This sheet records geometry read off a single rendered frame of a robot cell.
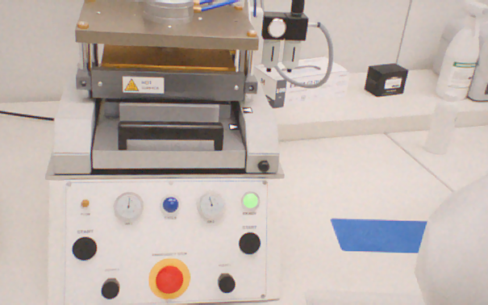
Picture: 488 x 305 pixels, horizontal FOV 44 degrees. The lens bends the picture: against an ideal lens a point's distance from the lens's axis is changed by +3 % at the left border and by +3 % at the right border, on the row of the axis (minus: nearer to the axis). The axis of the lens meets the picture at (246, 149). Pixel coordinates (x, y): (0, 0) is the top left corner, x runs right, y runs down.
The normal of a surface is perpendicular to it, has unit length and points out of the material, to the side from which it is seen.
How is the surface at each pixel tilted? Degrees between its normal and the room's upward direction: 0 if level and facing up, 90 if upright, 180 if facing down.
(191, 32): 0
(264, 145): 41
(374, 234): 0
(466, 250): 62
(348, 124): 90
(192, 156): 90
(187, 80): 90
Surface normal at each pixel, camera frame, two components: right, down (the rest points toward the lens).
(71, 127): 0.16, -0.36
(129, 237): 0.17, 0.06
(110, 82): 0.15, 0.48
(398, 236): 0.08, -0.88
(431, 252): -0.78, -0.32
